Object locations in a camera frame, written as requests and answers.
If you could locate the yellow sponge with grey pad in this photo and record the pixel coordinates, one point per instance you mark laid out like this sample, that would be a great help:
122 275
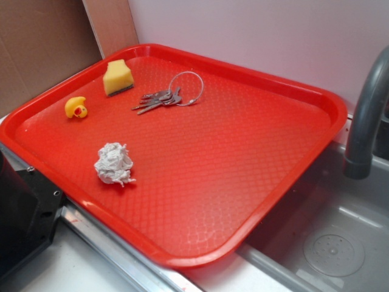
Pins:
117 78

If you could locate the red plastic tray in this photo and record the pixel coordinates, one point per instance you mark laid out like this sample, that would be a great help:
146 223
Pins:
206 174

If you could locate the grey plastic sink basin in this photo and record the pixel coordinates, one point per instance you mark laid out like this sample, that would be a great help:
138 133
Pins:
328 233

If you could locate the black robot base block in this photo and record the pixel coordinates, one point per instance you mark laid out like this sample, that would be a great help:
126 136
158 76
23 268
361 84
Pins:
30 208

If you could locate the grey plastic faucet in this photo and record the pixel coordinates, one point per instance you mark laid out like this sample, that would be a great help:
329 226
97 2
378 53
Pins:
368 135

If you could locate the silver keys on wire ring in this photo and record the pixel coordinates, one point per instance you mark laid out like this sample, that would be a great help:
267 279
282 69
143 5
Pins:
170 96

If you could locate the brown cardboard panel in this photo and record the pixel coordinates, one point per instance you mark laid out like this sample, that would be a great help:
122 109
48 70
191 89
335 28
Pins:
45 42

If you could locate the yellow rubber duck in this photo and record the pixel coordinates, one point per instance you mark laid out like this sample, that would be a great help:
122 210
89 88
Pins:
75 107

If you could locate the crumpled white paper towel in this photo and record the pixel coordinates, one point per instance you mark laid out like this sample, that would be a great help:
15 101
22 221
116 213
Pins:
114 165

